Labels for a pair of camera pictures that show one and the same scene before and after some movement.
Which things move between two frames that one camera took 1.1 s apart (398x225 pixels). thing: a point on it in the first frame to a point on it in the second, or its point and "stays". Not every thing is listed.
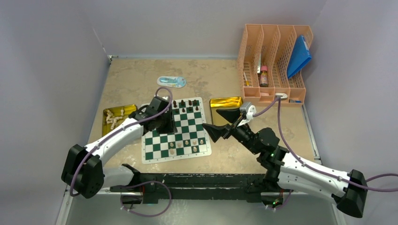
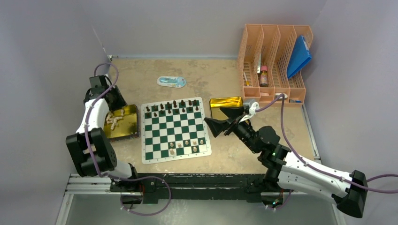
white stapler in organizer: (283, 96) stays
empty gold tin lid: (224, 103) stays
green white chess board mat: (192, 140) stays
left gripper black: (170, 127) to (120, 103)
